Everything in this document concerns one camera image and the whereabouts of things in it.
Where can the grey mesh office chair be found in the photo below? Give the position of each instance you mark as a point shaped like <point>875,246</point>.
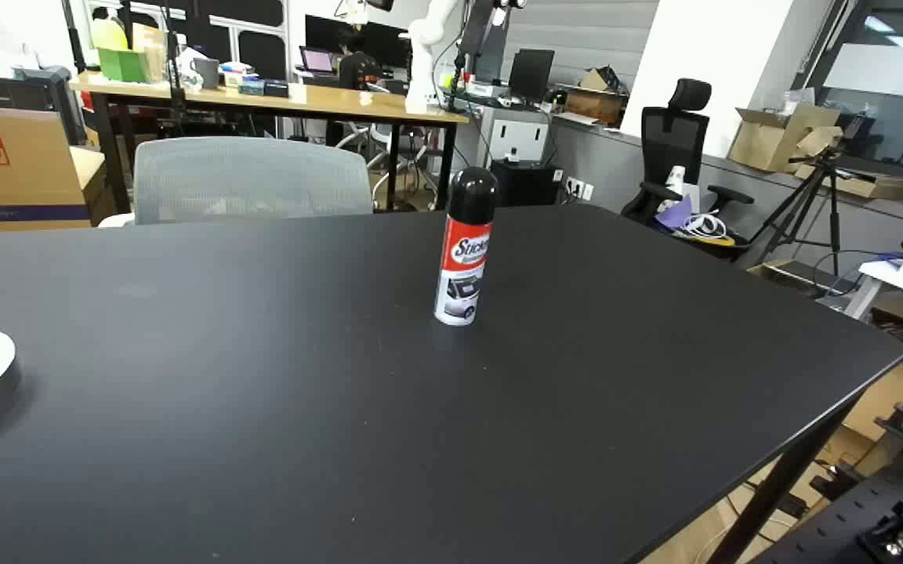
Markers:
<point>247,180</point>

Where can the black perforated board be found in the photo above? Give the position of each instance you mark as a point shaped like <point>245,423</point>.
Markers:
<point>868,511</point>

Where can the white metal cabinet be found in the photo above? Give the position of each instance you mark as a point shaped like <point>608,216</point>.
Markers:
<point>515,134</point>

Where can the flat cardboard box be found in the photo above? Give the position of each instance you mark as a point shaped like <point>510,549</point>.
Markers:
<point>868,182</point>

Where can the open cardboard box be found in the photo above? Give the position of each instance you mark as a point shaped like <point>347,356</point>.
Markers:
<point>770,142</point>

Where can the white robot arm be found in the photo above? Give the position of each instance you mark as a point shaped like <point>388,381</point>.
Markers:
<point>432,41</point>

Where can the green box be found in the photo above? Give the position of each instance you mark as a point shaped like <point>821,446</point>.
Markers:
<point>123,62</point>

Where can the red white spray can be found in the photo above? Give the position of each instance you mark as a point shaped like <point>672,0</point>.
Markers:
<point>461,273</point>

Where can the black computer monitor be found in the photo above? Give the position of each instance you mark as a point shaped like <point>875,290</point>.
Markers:
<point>530,75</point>

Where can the black spray can lid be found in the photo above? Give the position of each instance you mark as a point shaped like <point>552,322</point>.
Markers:
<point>470,194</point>

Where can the cardboard box with red label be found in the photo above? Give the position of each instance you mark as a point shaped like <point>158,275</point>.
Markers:
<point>13,166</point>

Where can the small brown cardboard box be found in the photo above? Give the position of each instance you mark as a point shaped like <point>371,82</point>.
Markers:
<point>594,101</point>

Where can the black office chair with headrest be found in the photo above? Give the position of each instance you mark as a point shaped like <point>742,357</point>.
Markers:
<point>672,134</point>

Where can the black table leg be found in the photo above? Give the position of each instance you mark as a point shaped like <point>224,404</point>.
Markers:
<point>774,486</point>

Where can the black camera tripod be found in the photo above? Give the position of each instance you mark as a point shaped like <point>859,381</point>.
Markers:
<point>812,198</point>

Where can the long wooden desk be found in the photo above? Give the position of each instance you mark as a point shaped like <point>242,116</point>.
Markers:
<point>314,101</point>

